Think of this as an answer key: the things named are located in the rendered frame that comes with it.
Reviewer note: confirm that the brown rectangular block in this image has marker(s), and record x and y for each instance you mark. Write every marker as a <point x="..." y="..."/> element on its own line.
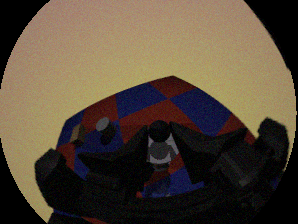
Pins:
<point x="78" y="135"/>

